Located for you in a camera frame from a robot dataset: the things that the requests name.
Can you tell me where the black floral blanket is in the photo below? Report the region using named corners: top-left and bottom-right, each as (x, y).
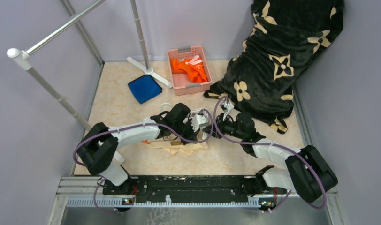
top-left (204, 0), bottom-right (345, 134)

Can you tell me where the metal drying rack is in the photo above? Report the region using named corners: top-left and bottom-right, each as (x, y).
top-left (7, 0), bottom-right (173, 163)

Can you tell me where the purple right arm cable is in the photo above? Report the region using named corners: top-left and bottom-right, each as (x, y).
top-left (213, 96), bottom-right (328, 214)

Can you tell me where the pink plastic basket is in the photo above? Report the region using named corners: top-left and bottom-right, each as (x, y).
top-left (168, 45), bottom-right (212, 96)

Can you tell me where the blue folded cloth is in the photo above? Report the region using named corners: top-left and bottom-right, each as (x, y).
top-left (128, 75), bottom-right (162, 104)

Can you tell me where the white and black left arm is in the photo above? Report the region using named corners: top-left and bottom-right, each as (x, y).
top-left (74, 103), bottom-right (212, 194)

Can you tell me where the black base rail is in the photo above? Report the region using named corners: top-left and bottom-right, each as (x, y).
top-left (102, 175), bottom-right (287, 203)

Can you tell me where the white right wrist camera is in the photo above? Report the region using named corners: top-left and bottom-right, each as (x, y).
top-left (219, 100), bottom-right (234, 121)

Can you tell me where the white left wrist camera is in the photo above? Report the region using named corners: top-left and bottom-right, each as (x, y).
top-left (191, 113), bottom-right (209, 132)

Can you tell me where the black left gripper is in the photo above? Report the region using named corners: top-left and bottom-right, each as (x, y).
top-left (173, 118), bottom-right (201, 145)

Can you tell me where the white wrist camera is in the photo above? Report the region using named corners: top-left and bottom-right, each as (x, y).
top-left (191, 113), bottom-right (209, 132)
top-left (219, 100), bottom-right (234, 121)

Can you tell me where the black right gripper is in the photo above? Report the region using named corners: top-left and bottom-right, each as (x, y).
top-left (203, 112), bottom-right (244, 140)

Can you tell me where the white plastic clip hanger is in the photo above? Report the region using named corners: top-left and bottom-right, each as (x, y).
top-left (141, 103), bottom-right (212, 144)

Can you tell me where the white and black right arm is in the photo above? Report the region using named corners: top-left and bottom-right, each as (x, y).
top-left (213, 112), bottom-right (338, 203)

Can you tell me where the cream boxer underwear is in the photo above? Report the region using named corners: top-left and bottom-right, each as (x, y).
top-left (146, 139), bottom-right (208, 155)

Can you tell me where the orange garment in basket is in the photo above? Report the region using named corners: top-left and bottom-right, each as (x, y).
top-left (169, 59), bottom-right (208, 83)

